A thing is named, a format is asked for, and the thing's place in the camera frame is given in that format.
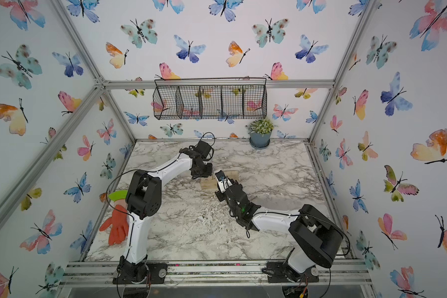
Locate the blue pot green plant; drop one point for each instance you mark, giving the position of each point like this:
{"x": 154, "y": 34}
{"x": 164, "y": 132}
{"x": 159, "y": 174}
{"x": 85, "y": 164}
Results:
{"x": 260, "y": 133}

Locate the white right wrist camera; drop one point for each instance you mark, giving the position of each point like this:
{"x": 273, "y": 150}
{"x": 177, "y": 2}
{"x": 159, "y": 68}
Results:
{"x": 221, "y": 178}

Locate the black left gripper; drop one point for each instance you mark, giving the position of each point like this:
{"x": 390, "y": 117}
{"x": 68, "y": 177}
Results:
{"x": 210, "y": 169}

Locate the red silicone glove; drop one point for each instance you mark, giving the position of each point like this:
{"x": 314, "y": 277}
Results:
{"x": 119, "y": 225}

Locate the aluminium front rail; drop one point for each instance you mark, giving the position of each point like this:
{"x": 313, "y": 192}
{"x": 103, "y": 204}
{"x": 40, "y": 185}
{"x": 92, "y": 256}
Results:
{"x": 218, "y": 273}

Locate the black wire wall basket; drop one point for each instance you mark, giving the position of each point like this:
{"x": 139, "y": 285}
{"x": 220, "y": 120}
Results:
{"x": 223, "y": 99}

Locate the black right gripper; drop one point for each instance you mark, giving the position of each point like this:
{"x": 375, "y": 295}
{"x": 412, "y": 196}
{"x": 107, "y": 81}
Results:
{"x": 219, "y": 195}

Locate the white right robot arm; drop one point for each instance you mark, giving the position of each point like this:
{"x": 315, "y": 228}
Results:
{"x": 317, "y": 239}

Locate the green spatula yellow handle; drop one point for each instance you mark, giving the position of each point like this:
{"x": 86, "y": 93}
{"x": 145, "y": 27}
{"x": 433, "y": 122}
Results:
{"x": 118, "y": 195}

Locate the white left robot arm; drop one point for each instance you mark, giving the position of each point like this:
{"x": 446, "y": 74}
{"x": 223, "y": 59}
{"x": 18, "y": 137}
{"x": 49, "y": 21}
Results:
{"x": 144, "y": 198}

